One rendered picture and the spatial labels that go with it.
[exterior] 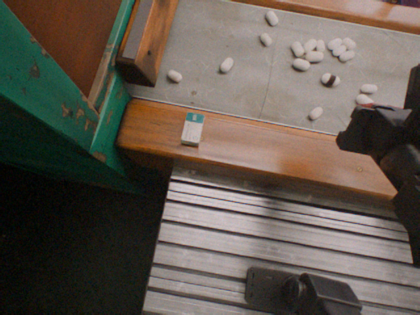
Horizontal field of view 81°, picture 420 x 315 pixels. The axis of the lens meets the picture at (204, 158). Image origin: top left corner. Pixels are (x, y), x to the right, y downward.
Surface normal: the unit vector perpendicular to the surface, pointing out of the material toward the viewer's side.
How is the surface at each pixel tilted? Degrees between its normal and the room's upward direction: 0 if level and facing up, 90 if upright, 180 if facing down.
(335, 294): 58
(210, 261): 0
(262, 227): 0
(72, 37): 90
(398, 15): 0
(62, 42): 90
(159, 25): 67
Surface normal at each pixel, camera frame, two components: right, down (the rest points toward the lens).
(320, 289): 0.21, -0.94
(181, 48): 0.03, -0.25
